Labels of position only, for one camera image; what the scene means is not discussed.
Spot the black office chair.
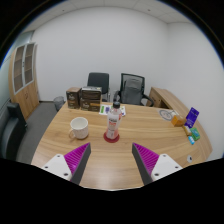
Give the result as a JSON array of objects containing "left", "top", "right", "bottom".
[{"left": 86, "top": 72, "right": 111, "bottom": 102}]

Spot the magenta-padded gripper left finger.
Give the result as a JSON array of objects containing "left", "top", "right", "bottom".
[{"left": 40, "top": 142, "right": 92, "bottom": 185}]

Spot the tall dark brown box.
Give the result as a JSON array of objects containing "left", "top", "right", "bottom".
[{"left": 65, "top": 86, "right": 83, "bottom": 110}]

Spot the black leather sofa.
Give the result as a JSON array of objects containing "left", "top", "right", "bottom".
[{"left": 0, "top": 101, "right": 28, "bottom": 161}]

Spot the dark brown flat box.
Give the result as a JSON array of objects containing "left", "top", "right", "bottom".
[{"left": 80, "top": 86, "right": 103, "bottom": 101}]

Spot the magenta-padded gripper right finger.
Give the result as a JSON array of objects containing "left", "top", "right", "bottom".
[{"left": 131, "top": 142, "right": 184, "bottom": 186}]

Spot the green flat box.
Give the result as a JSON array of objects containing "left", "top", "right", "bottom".
[{"left": 189, "top": 127, "right": 201, "bottom": 141}]

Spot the flat round red coaster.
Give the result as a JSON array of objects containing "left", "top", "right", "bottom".
[{"left": 103, "top": 131, "right": 121, "bottom": 144}]

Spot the white ceramic mug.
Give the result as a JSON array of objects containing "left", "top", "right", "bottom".
[{"left": 68, "top": 116, "right": 90, "bottom": 141}]

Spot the brown box with orange label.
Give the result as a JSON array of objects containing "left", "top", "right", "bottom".
[{"left": 79, "top": 98, "right": 102, "bottom": 113}]

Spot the white printed leaflet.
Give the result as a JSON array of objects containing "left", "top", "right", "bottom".
[{"left": 98, "top": 104, "right": 127, "bottom": 117}]

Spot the grey mesh office chair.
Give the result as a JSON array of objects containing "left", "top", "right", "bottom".
[{"left": 113, "top": 72, "right": 155, "bottom": 108}]

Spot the yellow brown flat packet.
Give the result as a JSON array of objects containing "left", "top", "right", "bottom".
[{"left": 182, "top": 124, "right": 193, "bottom": 137}]

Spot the wooden side desk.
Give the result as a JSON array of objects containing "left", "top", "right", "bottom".
[{"left": 146, "top": 86, "right": 188, "bottom": 114}]

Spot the clear drink bottle black cap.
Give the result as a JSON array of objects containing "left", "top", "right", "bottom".
[{"left": 105, "top": 101, "right": 123, "bottom": 141}]

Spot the round grey disc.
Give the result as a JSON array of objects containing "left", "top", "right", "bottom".
[{"left": 157, "top": 108, "right": 177, "bottom": 122}]

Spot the purple standing card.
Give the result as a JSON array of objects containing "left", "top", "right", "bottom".
[{"left": 184, "top": 106, "right": 200, "bottom": 129}]

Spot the grey waste bin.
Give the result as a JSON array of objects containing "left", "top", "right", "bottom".
[{"left": 53, "top": 95, "right": 65, "bottom": 112}]

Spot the wooden cabinet with glass doors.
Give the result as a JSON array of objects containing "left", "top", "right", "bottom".
[{"left": 8, "top": 42, "right": 41, "bottom": 120}]

